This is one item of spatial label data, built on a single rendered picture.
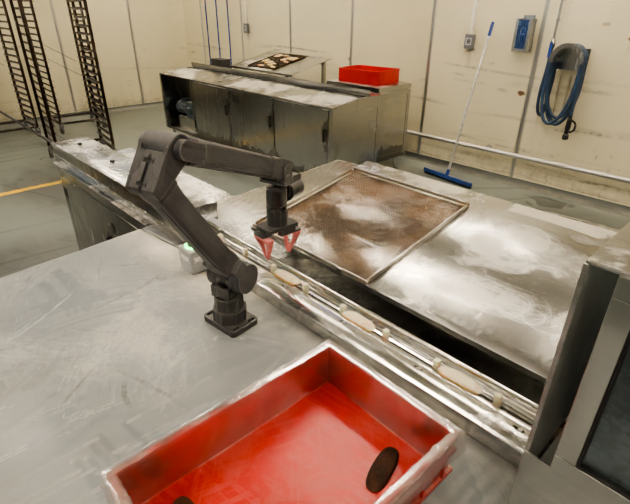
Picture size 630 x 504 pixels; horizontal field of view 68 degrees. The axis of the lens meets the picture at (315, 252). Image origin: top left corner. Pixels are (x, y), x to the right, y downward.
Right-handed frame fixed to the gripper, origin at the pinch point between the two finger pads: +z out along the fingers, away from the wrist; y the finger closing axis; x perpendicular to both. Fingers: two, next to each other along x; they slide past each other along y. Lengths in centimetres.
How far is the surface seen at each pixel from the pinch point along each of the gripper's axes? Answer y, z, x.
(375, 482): 29, 9, 62
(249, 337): 21.4, 10.2, 15.0
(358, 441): 25, 10, 54
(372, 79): -287, -5, -213
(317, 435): 29, 10, 48
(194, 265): 15.6, 6.8, -20.5
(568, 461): 22, -11, 85
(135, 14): -280, -56, -702
